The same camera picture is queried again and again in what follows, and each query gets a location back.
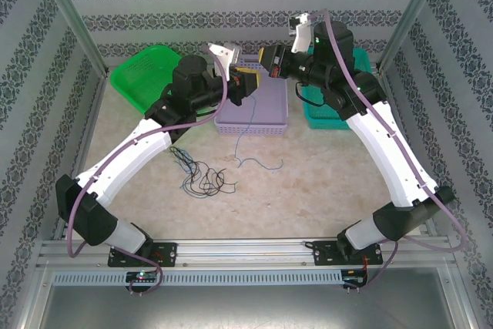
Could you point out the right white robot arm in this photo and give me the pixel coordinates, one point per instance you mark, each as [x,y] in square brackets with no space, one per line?
[385,152]

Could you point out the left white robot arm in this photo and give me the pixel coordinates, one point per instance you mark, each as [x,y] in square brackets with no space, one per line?
[127,159]

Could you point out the lavender plastic basket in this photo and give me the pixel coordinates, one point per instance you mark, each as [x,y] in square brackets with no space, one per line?
[265,109]

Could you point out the teal plastic basket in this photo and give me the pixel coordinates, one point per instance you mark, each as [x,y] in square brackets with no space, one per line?
[321,119]

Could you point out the green plastic basket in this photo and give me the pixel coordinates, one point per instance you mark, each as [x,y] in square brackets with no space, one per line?
[142,71]

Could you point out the small circuit board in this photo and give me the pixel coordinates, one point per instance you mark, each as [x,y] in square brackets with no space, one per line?
[354,280]
[142,276]

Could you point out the grey metal sheet panel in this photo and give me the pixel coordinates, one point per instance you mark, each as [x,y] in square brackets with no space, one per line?
[246,309]

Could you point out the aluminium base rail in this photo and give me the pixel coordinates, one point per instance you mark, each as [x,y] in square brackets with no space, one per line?
[246,252]

